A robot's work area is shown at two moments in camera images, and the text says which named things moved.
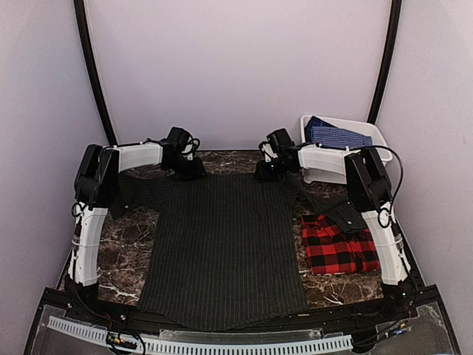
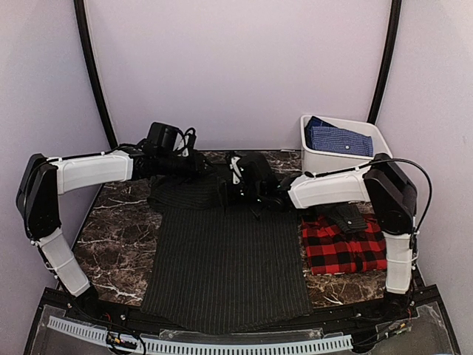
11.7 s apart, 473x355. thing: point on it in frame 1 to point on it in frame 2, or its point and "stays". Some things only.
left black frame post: x=80 y=14 stays
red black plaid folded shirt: x=331 y=250 stays
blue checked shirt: x=323 y=133 stays
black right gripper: x=264 y=174 to x=229 y=198
